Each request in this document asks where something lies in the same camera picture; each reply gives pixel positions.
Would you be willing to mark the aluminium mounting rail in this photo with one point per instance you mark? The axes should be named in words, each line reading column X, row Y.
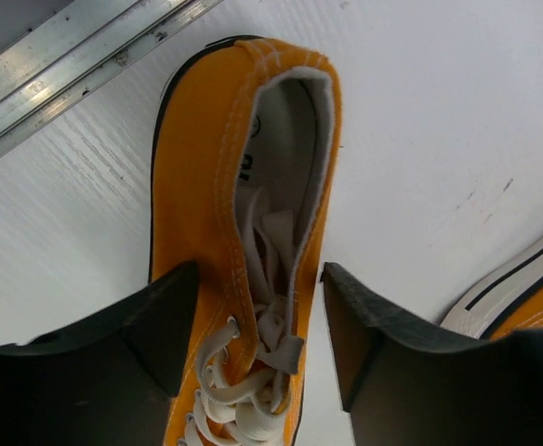
column 75, row 51

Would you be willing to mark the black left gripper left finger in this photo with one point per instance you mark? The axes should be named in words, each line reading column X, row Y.
column 108, row 379

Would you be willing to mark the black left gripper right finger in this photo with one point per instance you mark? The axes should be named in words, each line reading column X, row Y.
column 406, row 381

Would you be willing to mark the orange sneaker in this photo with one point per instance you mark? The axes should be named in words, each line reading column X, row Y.
column 508, row 299
column 243, row 155

